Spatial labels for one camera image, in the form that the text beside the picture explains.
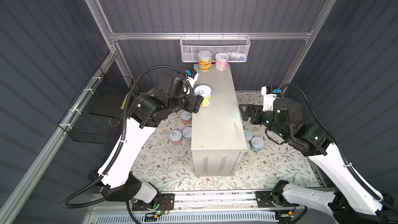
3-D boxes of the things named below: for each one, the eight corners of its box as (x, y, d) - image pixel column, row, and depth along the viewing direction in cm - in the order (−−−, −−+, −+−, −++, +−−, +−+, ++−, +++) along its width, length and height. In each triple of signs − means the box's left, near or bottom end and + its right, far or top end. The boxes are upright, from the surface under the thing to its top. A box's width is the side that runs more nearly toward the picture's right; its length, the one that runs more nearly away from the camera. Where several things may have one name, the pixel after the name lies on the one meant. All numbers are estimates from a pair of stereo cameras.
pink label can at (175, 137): (170, 145, 95) (168, 141, 90) (172, 135, 99) (170, 129, 94) (181, 145, 95) (180, 140, 90) (182, 135, 99) (181, 129, 94)
